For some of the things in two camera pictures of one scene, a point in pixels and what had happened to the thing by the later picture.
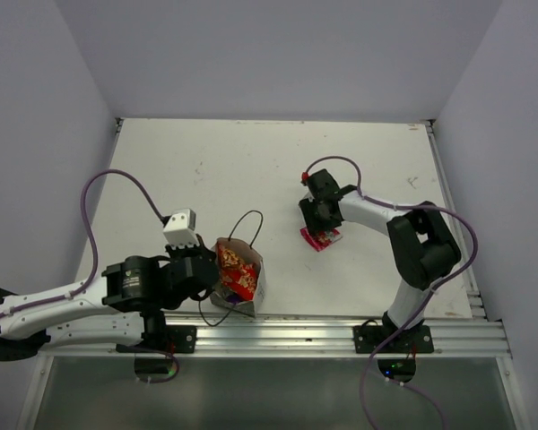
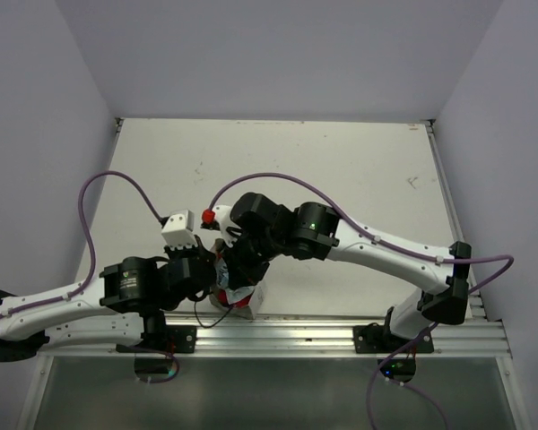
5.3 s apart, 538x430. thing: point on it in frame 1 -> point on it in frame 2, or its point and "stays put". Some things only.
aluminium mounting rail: [307, 336] stays put
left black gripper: [196, 250] stays put
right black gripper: [308, 205] -> [241, 273]
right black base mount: [417, 339] stays put
